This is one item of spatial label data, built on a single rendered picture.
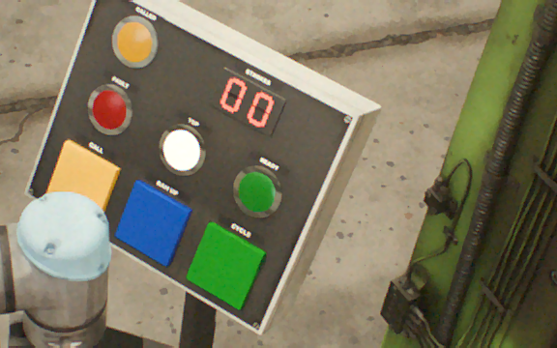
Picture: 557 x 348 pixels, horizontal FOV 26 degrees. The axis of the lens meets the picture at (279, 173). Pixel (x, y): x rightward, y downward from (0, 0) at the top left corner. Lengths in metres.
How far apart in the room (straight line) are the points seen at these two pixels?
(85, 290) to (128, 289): 1.54
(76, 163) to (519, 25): 0.52
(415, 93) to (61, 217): 2.16
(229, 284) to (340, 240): 1.39
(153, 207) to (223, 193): 0.09
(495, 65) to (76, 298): 0.54
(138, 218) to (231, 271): 0.13
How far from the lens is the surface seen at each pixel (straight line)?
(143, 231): 1.37
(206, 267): 1.34
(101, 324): 1.09
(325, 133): 1.26
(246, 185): 1.30
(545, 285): 1.39
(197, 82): 1.31
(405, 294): 1.57
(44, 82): 2.98
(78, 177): 1.40
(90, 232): 0.99
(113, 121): 1.37
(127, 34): 1.35
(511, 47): 1.29
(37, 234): 0.99
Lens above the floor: 2.05
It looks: 47 degrees down
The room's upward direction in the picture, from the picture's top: 11 degrees clockwise
